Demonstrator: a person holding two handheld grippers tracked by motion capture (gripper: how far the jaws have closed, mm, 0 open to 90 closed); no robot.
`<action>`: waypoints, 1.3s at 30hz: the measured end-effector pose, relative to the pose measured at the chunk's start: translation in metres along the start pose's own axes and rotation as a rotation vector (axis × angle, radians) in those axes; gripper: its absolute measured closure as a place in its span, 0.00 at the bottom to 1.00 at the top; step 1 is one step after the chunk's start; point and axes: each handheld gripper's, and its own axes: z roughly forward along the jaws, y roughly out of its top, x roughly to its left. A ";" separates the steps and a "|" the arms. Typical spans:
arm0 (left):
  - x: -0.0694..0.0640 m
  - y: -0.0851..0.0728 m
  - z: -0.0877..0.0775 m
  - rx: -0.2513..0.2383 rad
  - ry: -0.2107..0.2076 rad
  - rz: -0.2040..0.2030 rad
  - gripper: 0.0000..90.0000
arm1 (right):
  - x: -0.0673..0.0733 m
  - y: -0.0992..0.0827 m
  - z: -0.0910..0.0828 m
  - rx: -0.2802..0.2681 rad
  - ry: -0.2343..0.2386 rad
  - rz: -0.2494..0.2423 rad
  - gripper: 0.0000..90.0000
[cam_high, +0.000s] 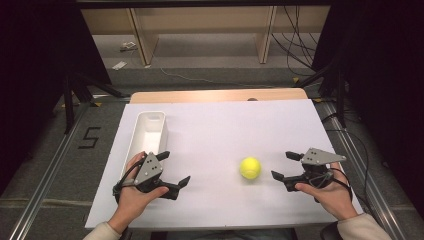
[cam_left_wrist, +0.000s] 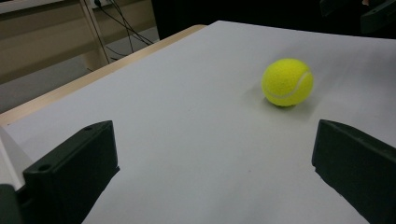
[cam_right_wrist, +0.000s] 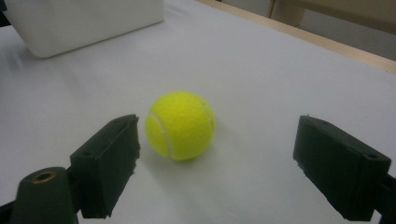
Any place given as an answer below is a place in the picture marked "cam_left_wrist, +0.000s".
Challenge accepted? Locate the yellow tennis ball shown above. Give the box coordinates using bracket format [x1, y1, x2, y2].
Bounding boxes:
[261, 58, 315, 107]

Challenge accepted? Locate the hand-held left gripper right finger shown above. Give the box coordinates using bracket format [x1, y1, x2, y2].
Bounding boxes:
[311, 119, 396, 224]

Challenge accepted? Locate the light wooden shelf unit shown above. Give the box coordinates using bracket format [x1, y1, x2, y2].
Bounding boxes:
[0, 0, 157, 85]

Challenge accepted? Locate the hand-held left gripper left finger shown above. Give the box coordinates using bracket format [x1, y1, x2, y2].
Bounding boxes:
[17, 120, 120, 224]

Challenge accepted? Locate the white table sheet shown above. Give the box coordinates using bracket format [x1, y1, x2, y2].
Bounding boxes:
[4, 20, 396, 224]

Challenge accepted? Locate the black cable bundle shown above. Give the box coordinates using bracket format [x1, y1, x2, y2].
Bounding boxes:
[92, 0, 154, 63]

